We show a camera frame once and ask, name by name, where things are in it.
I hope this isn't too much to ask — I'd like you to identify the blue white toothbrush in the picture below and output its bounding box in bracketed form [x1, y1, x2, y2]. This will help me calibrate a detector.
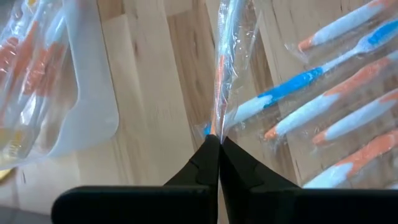
[203, 17, 398, 137]

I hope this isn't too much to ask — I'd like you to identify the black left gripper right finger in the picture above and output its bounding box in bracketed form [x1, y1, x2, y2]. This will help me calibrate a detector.
[220, 136, 398, 224]

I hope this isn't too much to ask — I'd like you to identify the yellow cloth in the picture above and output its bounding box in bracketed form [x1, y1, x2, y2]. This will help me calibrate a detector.
[0, 167, 15, 182]

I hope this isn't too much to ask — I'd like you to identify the clear plastic bin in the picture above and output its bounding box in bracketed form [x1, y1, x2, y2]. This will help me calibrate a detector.
[0, 0, 121, 171]

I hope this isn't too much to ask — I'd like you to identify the pile of bagged toothbrushes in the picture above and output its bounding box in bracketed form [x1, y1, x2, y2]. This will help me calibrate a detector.
[312, 88, 398, 147]

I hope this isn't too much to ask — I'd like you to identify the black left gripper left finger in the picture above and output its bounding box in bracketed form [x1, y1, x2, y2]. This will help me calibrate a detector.
[51, 134, 221, 224]

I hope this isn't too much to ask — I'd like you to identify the orange white toothbrush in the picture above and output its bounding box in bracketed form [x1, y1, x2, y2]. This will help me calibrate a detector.
[23, 42, 68, 97]
[297, 0, 398, 53]
[263, 51, 398, 141]
[198, 0, 264, 146]
[302, 129, 398, 190]
[0, 34, 22, 78]
[9, 20, 40, 91]

